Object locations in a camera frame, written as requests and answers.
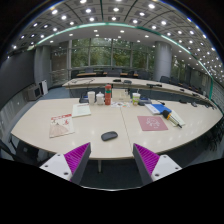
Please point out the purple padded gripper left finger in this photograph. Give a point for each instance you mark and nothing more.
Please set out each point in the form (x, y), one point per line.
(69, 166)

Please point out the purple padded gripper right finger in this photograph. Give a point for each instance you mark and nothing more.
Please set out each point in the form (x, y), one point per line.
(151, 166)

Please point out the dark grey computer mouse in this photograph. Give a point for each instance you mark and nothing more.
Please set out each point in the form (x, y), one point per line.
(109, 135)

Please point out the red illustrated magazine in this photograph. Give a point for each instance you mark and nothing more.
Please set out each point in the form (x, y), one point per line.
(61, 125)

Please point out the yellow black marker tool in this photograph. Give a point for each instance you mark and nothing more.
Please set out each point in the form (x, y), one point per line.
(167, 115)

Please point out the white paper document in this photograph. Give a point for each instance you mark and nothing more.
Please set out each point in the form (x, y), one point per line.
(82, 109)

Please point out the black office chair left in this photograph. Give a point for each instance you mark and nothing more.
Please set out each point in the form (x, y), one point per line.
(24, 153)

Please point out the blue folder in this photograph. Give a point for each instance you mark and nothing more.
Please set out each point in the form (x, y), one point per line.
(156, 109)

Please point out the dark pouch on table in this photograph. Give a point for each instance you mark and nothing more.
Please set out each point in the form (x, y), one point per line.
(142, 102)

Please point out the clear plastic sleeve papers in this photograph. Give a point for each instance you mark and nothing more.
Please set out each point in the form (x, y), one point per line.
(120, 104)

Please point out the green label drink cup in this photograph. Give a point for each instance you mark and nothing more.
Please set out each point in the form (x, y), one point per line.
(135, 98)

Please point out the white plastic cup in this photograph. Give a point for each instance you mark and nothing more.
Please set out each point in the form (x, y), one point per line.
(91, 97)

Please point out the white lidded jar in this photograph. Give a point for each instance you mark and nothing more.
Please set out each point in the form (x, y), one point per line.
(100, 98)

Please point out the grey box device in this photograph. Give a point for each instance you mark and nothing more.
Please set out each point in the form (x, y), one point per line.
(33, 93)

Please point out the red orange tall bottle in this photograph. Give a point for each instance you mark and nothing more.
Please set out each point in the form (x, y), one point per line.
(108, 89)

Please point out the white board leaning on wall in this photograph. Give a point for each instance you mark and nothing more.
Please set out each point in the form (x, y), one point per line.
(44, 87)

